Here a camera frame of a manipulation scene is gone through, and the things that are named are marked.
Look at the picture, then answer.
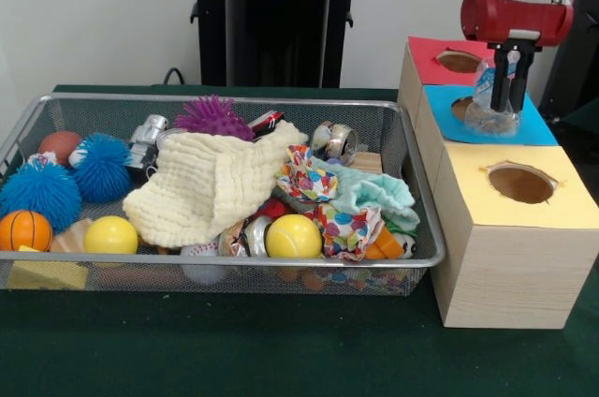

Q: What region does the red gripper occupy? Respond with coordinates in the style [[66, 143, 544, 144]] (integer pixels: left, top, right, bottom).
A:
[[460, 0, 576, 113]]

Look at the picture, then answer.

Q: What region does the mint waffle cloth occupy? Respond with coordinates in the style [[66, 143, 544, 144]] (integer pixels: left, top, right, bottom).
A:
[[306, 155, 421, 234]]

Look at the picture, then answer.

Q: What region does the cream waffle cloth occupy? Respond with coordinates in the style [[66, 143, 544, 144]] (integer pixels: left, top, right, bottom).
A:
[[122, 119, 310, 249]]

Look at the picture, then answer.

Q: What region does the wooden three-hole box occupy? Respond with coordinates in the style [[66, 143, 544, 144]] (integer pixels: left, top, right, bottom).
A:
[[397, 35, 599, 331]]

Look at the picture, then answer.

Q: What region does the black upright panel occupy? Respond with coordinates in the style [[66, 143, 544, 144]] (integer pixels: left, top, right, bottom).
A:
[[537, 0, 599, 110]]

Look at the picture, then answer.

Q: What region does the dark green table cloth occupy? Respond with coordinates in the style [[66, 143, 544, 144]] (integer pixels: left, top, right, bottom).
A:
[[0, 82, 599, 397], [557, 97, 599, 145]]

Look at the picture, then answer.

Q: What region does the colourful patterned cloth wad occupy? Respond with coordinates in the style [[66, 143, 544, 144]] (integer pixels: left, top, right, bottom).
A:
[[274, 143, 339, 204]]

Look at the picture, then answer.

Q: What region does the yellow tennis ball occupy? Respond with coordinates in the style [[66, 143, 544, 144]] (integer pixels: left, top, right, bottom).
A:
[[265, 213, 324, 259]]

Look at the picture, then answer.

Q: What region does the purple spiky ball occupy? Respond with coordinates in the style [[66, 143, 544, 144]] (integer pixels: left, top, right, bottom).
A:
[[173, 95, 256, 141]]

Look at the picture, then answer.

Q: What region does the white baseball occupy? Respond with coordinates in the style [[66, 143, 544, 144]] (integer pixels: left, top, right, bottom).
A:
[[180, 241, 226, 285]]

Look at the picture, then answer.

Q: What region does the smooth yellow ball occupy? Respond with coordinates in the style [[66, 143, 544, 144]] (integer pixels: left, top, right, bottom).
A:
[[83, 216, 140, 256]]

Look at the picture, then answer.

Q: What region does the reddish brown ball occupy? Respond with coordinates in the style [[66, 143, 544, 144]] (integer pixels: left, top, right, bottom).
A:
[[37, 131, 84, 167]]

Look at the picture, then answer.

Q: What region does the large blue spiky ball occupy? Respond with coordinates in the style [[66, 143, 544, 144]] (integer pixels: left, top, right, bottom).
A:
[[0, 160, 84, 234]]

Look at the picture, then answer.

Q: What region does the small orange basketball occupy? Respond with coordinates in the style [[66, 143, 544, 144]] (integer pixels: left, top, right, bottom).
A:
[[0, 210, 54, 252]]

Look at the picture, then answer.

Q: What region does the shallow wire mesh bin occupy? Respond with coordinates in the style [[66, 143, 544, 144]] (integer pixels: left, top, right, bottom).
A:
[[0, 92, 446, 298]]

